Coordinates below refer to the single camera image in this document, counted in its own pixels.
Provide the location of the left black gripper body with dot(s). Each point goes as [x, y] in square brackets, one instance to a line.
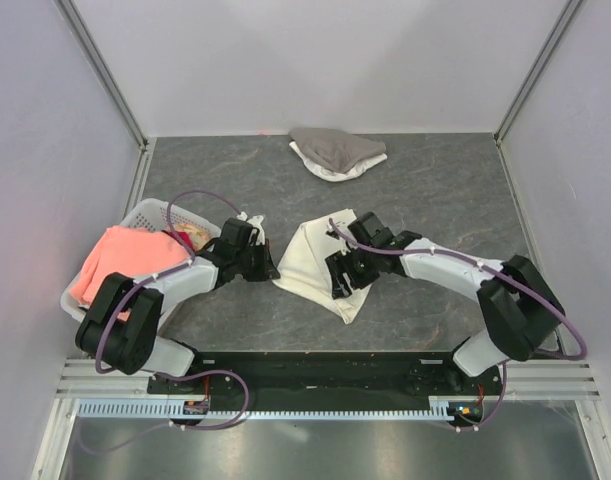
[252, 262]

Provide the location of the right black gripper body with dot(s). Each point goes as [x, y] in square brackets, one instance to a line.
[359, 264]

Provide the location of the white cloth napkin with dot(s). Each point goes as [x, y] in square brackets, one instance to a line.
[303, 270]

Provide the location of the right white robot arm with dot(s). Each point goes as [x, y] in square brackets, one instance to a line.
[518, 308]

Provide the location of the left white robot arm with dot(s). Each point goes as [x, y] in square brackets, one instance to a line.
[120, 328]

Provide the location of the red item in basket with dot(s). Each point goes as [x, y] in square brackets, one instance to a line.
[189, 236]

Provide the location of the white plastic basket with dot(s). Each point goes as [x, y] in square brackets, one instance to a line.
[149, 214]

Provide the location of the pink cloth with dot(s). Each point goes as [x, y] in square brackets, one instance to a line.
[129, 251]

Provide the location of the grey folded cloth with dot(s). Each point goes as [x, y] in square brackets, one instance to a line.
[334, 149]

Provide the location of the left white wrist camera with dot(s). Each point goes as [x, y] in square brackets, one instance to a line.
[257, 222]

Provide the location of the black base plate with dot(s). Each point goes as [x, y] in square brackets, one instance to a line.
[328, 381]

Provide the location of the white cable duct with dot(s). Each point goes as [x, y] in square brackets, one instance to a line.
[196, 408]

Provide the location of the left aluminium frame post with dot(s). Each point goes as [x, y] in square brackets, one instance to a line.
[83, 36]

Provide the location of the aluminium frame post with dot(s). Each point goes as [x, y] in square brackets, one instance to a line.
[83, 36]
[553, 40]

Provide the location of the right aluminium frame post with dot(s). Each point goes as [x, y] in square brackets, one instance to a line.
[553, 40]

